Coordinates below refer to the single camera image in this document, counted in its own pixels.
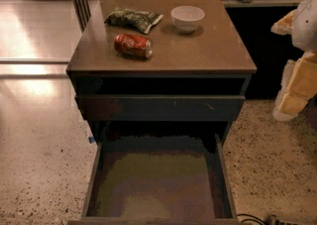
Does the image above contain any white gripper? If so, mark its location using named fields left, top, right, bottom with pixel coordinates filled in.
left=270, top=0, right=317, bottom=121

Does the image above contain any red coke can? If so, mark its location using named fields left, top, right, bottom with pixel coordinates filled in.
left=114, top=34, right=153, bottom=58

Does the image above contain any dark wooden drawer cabinet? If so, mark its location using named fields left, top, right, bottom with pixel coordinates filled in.
left=65, top=0, right=258, bottom=225

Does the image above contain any open middle drawer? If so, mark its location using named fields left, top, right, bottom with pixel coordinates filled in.
left=67, top=136, right=239, bottom=225

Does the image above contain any closed top drawer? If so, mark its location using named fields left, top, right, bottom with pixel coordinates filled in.
left=75, top=95, right=245, bottom=121

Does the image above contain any white ceramic bowl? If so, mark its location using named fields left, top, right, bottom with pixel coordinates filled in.
left=170, top=6, right=205, bottom=34

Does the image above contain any green chip bag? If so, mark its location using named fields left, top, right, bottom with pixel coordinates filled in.
left=104, top=8, right=163, bottom=35

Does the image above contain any blue tape piece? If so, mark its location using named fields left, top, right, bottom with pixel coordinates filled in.
left=88, top=136, right=96, bottom=144

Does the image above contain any black cable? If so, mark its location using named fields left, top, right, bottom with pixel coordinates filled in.
left=237, top=213, right=267, bottom=225

